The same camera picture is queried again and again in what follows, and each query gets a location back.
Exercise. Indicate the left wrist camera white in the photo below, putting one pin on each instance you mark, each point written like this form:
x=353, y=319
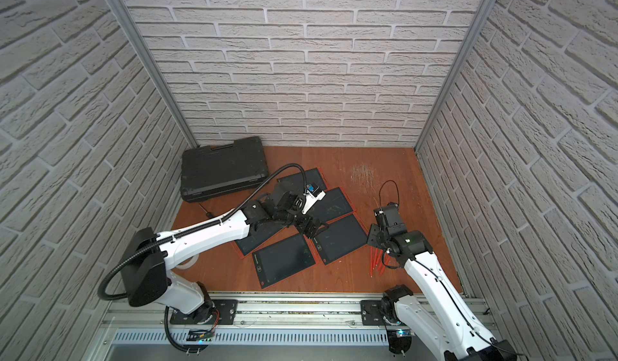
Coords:
x=313, y=194

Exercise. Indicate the writing tablet red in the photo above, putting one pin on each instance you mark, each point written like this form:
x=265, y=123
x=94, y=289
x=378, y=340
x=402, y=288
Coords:
x=313, y=177
x=257, y=238

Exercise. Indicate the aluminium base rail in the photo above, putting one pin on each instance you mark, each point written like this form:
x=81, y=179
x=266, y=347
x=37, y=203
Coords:
x=262, y=319

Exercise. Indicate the left writing tablet red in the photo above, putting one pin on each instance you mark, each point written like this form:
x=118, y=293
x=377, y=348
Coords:
x=257, y=238

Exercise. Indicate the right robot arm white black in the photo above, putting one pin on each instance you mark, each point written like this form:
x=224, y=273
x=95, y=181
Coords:
x=451, y=331

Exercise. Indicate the far writing tablet red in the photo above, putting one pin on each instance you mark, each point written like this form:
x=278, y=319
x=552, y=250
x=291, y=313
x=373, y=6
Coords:
x=313, y=177

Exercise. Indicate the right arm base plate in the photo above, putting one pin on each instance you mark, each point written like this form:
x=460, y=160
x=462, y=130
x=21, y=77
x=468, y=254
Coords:
x=371, y=313

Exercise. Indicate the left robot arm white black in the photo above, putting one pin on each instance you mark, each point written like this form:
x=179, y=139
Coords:
x=149, y=278

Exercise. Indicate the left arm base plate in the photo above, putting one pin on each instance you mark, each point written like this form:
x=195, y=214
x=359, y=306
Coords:
x=221, y=310

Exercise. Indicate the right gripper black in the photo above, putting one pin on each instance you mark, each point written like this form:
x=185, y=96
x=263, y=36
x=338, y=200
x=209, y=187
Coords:
x=372, y=236

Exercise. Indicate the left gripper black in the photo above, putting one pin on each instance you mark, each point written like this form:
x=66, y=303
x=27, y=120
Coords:
x=303, y=218

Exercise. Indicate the black screwdriver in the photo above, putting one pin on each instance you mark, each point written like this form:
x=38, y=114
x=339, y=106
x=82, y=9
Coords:
x=208, y=213

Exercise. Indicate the white tape roll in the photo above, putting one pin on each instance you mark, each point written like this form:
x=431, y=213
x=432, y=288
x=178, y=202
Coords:
x=188, y=264

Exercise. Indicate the black plastic tool case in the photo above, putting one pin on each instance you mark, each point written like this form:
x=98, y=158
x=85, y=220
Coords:
x=212, y=171

